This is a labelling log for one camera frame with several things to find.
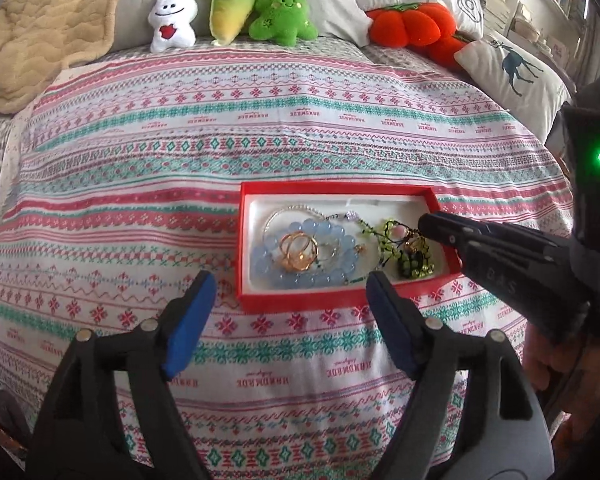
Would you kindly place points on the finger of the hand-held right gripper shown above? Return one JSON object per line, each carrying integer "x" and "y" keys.
{"x": 445, "y": 224}
{"x": 452, "y": 245}

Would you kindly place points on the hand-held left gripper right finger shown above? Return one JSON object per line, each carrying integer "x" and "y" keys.
{"x": 390, "y": 320}

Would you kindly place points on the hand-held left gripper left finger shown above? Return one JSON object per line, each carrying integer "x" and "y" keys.
{"x": 190, "y": 330}

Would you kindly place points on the red jewelry box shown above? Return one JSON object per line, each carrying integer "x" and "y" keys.
{"x": 330, "y": 300}

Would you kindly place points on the person's right hand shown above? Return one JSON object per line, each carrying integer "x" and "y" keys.
{"x": 540, "y": 360}

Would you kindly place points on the red green patterned bedspread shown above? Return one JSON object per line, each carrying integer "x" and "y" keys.
{"x": 130, "y": 185}

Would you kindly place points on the white pillow with deer print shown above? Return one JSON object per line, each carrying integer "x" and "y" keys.
{"x": 520, "y": 85}

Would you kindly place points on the orange persimmon plush toy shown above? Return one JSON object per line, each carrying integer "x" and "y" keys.
{"x": 405, "y": 25}

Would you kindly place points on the stack of books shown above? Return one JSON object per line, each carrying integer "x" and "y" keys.
{"x": 495, "y": 5}

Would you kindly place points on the grey pillow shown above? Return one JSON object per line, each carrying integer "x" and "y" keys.
{"x": 330, "y": 0}

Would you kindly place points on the green tree plush toy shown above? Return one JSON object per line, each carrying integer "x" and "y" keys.
{"x": 280, "y": 15}

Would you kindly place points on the yellow green carrot plush toy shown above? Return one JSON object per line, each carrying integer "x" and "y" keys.
{"x": 230, "y": 5}

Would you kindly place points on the white rabbit plush toy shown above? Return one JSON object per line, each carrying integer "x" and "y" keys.
{"x": 172, "y": 20}

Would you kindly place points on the beige quilted blanket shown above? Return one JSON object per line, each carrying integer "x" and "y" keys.
{"x": 45, "y": 35}

